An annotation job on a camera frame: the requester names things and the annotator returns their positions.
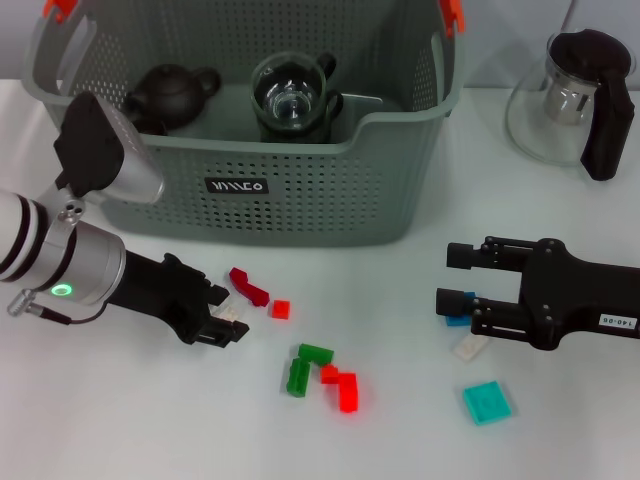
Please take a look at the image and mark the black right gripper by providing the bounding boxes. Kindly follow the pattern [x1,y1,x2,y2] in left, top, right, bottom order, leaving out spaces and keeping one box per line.
[435,235,640,351]

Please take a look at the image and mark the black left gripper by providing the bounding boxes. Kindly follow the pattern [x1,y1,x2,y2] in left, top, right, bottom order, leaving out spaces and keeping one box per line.
[107,249,250,349]

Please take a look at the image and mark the green toy brick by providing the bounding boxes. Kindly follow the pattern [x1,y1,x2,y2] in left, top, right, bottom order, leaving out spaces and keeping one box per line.
[286,357,312,399]
[298,343,335,365]

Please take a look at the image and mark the beige toy brick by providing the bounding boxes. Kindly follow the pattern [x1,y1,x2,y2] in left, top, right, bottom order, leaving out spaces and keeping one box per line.
[209,297,246,324]

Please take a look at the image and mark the blue square toy plate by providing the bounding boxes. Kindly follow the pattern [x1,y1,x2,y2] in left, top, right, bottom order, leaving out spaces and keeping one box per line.
[444,292,481,329]

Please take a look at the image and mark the long red toy brick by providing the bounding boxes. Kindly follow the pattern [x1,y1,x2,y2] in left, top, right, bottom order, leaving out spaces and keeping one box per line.
[337,372,361,414]

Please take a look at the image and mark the glass pitcher black handle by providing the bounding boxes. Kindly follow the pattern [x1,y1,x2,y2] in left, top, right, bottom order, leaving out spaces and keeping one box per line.
[504,28,635,182]

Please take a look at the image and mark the white toy brick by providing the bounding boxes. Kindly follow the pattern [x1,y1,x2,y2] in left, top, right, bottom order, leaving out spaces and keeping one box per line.
[451,334,489,362]

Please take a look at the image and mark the grey perforated storage basket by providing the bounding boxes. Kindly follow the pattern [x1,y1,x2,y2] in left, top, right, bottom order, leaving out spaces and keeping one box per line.
[22,0,469,249]

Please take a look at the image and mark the dark red bent brick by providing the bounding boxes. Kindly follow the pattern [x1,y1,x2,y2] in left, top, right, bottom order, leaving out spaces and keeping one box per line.
[228,267,271,307]

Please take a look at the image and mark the black clay teapot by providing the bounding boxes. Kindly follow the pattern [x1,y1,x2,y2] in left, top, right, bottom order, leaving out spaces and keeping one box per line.
[123,64,222,137]

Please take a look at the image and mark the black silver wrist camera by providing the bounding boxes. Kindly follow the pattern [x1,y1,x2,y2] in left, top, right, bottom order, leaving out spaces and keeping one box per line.
[52,91,165,231]

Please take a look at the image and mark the thin dark gripper cable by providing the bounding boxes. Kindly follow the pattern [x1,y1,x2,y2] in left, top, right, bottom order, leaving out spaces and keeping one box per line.
[29,302,110,325]

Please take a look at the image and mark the teal square toy plate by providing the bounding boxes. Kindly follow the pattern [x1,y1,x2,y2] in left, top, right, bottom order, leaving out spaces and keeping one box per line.
[462,379,514,426]

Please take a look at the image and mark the orange basket latch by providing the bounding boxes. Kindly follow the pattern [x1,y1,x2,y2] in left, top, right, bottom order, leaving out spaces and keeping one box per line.
[440,0,467,39]
[43,0,79,24]

